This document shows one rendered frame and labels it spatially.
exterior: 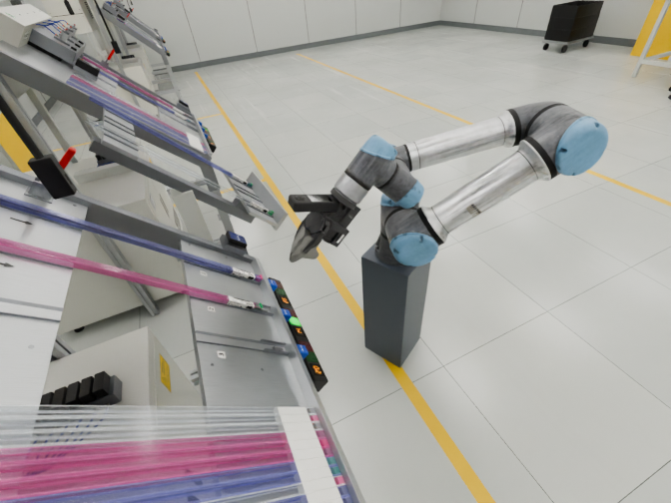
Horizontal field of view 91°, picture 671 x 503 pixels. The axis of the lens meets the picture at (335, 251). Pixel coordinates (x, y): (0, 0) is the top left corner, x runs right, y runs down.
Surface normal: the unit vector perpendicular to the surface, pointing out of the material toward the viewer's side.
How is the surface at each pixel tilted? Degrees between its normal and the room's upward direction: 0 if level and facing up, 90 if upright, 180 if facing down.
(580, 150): 86
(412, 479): 0
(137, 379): 0
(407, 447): 0
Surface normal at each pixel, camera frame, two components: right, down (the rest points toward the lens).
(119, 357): -0.08, -0.76
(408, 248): -0.01, 0.72
